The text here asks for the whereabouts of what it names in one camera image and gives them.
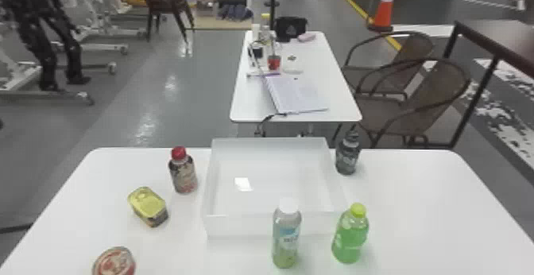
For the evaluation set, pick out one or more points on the clear box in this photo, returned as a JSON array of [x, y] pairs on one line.
[[271, 172]]

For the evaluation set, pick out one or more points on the white side table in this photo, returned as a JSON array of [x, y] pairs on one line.
[[292, 76]]

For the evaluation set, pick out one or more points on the pale green bottle white cap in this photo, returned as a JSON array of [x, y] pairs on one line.
[[286, 235]]

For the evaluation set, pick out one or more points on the brown wicker chair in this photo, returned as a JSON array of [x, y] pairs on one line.
[[400, 55], [417, 97]]

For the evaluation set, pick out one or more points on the grey bottle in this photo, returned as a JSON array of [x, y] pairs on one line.
[[347, 155]]

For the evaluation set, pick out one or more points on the red can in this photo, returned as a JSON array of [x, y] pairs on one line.
[[114, 263]]

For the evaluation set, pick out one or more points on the black bag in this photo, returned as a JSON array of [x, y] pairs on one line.
[[290, 27]]

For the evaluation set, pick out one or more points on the yellow can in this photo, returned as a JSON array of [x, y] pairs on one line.
[[148, 206]]

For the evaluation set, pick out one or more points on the dark side table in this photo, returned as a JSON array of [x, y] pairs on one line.
[[496, 43]]

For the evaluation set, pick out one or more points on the white notebook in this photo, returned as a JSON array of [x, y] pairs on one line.
[[294, 95]]

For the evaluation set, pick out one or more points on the orange cone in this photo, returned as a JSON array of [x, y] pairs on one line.
[[384, 5]]

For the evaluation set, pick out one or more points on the red cup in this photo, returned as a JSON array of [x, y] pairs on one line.
[[274, 62]]

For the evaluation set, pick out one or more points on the brown bottle red cap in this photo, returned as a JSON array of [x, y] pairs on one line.
[[183, 174]]

